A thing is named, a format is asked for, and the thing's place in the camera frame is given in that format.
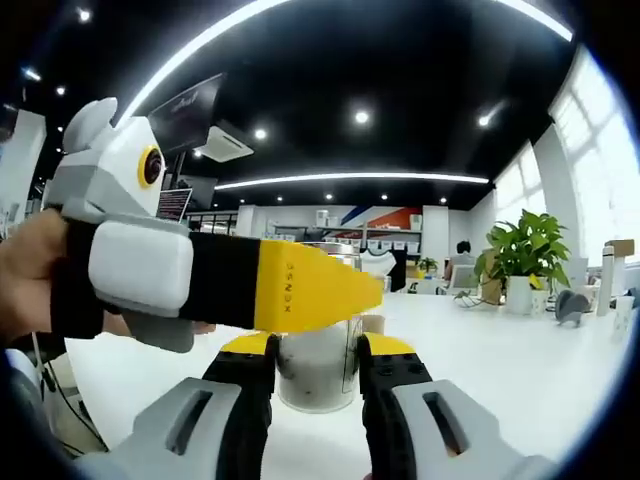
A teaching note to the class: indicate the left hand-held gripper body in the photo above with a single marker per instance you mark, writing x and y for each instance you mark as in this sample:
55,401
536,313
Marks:
120,170

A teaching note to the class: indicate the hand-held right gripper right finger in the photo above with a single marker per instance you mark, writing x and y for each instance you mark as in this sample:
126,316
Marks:
390,400

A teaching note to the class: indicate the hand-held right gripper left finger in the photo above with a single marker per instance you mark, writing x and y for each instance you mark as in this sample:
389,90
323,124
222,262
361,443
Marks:
235,400

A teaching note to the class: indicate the tall seasoning bottle white powder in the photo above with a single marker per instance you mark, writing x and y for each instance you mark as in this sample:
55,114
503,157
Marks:
320,370

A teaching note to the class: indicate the person's left hand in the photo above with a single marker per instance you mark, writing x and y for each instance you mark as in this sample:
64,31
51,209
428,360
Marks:
30,270

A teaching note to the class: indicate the hanging dark monitor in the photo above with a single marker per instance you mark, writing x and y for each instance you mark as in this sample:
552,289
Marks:
185,115

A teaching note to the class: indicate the ceiling air conditioner vent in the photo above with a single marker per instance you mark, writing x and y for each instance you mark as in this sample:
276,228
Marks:
227,144

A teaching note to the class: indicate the white black raglan shirt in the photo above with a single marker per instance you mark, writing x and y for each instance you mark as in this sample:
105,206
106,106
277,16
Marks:
377,262

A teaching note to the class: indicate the small green plant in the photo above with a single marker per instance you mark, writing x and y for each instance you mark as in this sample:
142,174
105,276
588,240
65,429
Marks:
428,264

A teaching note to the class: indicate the grey mesh office chair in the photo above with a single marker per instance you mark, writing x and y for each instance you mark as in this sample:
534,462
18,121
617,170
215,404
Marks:
465,277

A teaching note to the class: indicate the round ceiling downlight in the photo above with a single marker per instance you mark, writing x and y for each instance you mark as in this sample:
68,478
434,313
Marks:
361,117
483,120
260,133

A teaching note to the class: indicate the long ceiling light strip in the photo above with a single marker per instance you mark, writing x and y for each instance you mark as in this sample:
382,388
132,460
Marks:
200,44
540,17
350,176

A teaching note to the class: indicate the tall brown box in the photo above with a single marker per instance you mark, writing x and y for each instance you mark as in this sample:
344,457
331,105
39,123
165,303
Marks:
492,287

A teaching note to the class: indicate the row of white storage bins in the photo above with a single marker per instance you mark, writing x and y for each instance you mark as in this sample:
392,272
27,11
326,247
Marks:
385,245

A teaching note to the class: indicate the metal storage shelf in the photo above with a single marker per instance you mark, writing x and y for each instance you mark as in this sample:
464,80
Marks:
390,231

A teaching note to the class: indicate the small white cup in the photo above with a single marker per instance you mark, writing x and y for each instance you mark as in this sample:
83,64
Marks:
540,301

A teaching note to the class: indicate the green potted plant white pot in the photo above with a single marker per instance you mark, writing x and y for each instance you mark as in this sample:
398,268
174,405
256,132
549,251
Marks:
530,245

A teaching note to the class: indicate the narrow window with blinds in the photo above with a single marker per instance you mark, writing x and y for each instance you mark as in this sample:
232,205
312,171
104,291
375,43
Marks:
520,190

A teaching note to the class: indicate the white thermos flask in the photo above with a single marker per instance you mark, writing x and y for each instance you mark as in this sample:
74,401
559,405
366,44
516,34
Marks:
606,280

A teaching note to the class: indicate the flat cardboard box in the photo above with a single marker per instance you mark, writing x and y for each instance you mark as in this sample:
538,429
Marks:
622,246

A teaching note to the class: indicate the wide window with blinds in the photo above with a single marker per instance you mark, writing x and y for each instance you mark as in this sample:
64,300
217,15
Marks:
600,150

